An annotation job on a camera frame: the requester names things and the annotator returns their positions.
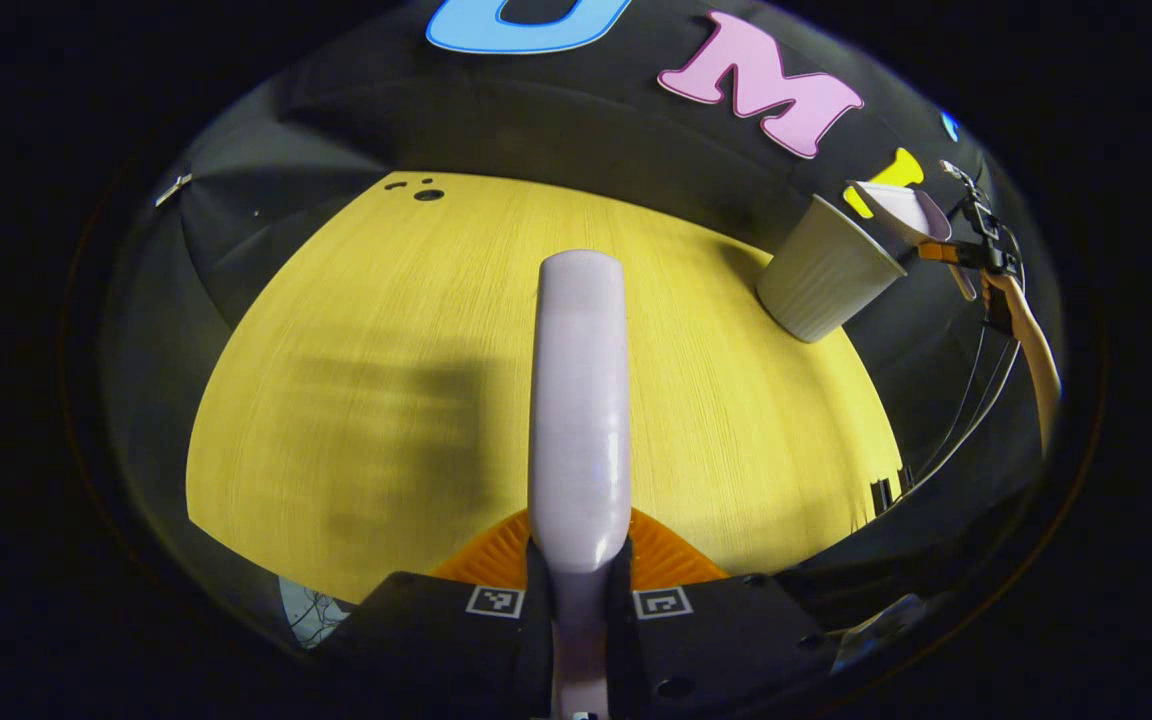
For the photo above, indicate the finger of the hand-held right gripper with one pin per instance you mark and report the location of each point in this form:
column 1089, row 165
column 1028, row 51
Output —
column 939, row 252

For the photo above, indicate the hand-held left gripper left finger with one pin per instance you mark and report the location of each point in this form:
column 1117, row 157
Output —
column 436, row 640

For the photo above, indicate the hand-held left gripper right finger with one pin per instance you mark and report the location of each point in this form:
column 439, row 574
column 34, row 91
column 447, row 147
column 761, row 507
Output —
column 726, row 640

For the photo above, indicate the pink dustpan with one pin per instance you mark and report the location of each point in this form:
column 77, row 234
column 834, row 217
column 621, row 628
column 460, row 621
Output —
column 901, row 210

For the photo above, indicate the white ribbed garbage bin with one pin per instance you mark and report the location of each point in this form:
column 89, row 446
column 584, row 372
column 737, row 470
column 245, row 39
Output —
column 821, row 275

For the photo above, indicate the small pink broom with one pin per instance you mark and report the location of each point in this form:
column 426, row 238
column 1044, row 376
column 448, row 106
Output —
column 581, row 400

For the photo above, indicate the yellow wooden desktop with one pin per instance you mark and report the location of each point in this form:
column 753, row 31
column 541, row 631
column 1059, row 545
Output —
column 356, row 300

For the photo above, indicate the black desk edge clamp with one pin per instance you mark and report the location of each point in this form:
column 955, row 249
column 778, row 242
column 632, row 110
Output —
column 882, row 496

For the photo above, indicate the black backdrop cloth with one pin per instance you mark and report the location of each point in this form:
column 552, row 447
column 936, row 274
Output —
column 636, row 130

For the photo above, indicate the silver cloth clip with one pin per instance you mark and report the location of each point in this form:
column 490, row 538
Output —
column 173, row 189

